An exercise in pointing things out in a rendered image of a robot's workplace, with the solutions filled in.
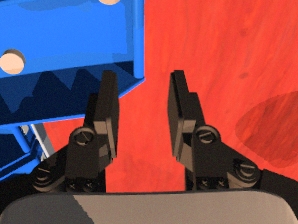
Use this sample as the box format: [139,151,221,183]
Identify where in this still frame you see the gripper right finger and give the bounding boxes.
[167,70,298,219]

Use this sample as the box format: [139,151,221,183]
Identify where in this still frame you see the blue bin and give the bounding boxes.
[0,0,145,128]
[0,139,47,183]
[0,124,36,171]

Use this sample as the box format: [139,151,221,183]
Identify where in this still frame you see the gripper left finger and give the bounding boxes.
[0,70,120,215]

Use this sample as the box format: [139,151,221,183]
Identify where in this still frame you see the white shelf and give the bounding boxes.
[30,123,55,158]

